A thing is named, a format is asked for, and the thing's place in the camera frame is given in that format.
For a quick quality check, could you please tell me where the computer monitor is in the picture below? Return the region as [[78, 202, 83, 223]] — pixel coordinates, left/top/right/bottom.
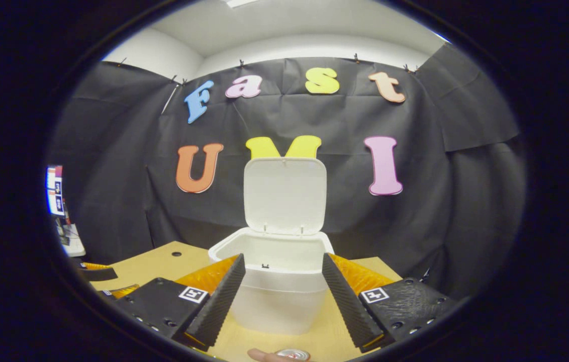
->
[[46, 165, 66, 217]]

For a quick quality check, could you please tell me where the red pop can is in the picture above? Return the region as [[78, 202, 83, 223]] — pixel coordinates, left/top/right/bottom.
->
[[274, 348, 311, 362]]

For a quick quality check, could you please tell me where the white desktop garbage bin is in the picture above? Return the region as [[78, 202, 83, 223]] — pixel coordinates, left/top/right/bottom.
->
[[208, 157, 335, 336]]

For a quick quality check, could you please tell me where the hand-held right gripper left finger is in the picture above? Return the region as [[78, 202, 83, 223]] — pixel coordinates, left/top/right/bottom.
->
[[112, 253, 246, 351]]

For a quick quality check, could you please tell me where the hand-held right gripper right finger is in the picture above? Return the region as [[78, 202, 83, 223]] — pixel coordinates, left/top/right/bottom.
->
[[322, 252, 458, 352]]

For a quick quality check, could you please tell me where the white side table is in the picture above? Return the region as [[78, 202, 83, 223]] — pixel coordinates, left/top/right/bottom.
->
[[56, 219, 86, 257]]

